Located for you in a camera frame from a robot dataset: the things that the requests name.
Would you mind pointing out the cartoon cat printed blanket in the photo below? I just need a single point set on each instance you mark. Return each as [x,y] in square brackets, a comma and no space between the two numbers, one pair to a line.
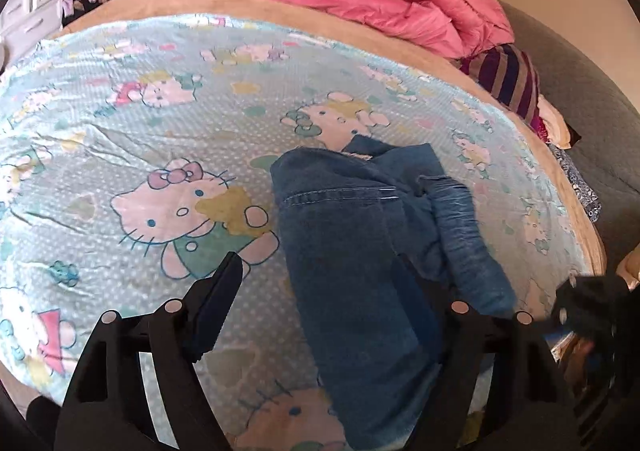
[125,131]

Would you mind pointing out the pink quilted duvet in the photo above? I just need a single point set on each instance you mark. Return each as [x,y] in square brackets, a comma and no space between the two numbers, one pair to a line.
[460,11]

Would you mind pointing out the blue denim pants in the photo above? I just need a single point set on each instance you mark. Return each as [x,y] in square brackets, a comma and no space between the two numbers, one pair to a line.
[350,256]

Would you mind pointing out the purple striped cloth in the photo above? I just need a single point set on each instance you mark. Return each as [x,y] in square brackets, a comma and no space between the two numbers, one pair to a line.
[505,76]

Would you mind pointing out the floral patterned cloth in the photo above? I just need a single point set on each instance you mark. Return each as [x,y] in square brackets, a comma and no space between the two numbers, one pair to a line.
[575,181]

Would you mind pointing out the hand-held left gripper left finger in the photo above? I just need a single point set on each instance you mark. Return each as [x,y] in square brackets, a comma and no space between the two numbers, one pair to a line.
[205,326]

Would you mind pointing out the grey padded headboard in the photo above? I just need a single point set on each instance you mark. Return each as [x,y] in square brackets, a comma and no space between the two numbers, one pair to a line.
[590,121]

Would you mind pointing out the white drawer chest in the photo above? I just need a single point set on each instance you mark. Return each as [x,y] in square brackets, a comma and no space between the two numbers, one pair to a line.
[30,6]

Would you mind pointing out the cream cloth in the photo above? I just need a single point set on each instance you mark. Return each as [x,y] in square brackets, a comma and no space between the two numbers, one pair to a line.
[552,123]

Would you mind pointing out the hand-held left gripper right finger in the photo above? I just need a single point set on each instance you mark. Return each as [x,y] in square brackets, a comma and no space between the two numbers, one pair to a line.
[462,331]

